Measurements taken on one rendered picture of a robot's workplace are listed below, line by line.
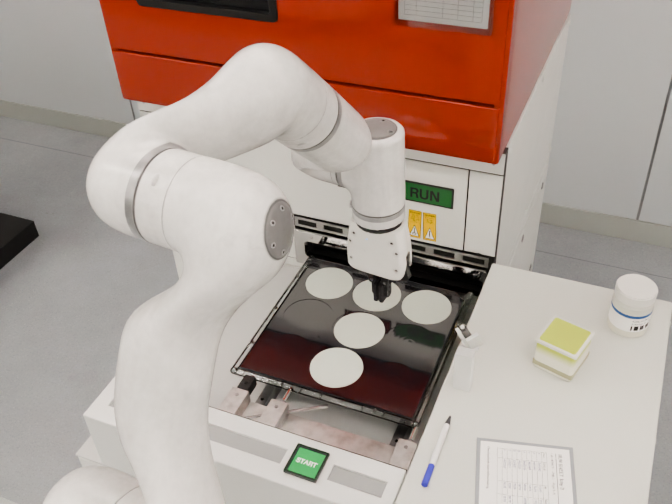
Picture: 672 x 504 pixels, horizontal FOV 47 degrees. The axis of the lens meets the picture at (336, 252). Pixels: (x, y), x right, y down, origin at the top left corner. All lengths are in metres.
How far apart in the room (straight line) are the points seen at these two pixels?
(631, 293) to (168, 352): 0.89
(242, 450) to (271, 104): 0.66
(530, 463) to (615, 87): 1.97
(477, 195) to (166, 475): 0.90
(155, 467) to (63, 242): 2.71
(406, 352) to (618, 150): 1.82
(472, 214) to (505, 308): 0.20
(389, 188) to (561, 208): 2.18
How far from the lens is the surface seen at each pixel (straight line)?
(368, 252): 1.24
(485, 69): 1.32
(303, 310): 1.57
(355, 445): 1.37
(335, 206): 1.64
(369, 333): 1.51
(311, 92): 0.85
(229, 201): 0.70
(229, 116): 0.79
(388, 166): 1.12
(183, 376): 0.78
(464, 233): 1.57
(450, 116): 1.37
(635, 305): 1.42
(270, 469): 1.25
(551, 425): 1.31
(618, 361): 1.43
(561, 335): 1.36
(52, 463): 2.63
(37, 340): 3.04
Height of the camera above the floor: 1.97
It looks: 39 degrees down
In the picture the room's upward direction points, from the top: 3 degrees counter-clockwise
